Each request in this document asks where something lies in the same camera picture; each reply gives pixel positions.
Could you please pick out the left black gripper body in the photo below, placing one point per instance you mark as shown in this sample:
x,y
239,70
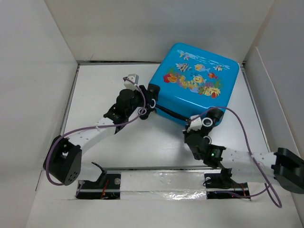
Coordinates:
x,y
139,101

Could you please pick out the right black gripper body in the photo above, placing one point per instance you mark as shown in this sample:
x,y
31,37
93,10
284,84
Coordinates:
x,y
186,134

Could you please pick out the blue hard-shell suitcase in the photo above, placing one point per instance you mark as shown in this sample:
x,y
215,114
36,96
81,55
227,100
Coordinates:
x,y
191,81

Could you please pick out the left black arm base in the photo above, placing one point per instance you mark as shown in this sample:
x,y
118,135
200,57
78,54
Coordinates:
x,y
106,186

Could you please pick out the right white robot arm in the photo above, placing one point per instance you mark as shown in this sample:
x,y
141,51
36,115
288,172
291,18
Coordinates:
x,y
283,167

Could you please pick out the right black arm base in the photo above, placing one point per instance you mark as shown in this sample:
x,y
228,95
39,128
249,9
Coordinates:
x,y
219,188

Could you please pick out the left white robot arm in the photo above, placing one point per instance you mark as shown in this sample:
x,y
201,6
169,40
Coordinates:
x,y
64,158

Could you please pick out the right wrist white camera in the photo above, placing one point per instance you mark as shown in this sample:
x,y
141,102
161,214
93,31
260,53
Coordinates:
x,y
194,123

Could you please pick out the wrist white camera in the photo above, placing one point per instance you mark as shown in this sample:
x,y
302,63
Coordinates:
x,y
194,123
131,81

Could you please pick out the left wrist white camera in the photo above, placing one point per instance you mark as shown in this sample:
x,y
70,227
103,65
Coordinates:
x,y
131,81

